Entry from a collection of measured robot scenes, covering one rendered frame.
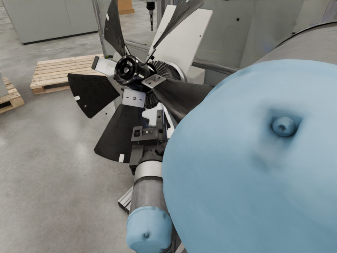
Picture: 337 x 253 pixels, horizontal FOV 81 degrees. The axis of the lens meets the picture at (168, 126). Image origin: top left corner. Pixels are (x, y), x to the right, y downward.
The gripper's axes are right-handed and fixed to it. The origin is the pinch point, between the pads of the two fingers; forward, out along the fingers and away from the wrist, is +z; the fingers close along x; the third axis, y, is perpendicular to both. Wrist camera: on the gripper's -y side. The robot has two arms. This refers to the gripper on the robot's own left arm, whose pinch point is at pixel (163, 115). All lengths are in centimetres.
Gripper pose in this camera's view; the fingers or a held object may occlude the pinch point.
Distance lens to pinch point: 58.7
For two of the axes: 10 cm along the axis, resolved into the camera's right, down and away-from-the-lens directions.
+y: -9.9, 1.0, 0.7
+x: 1.2, 7.6, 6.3
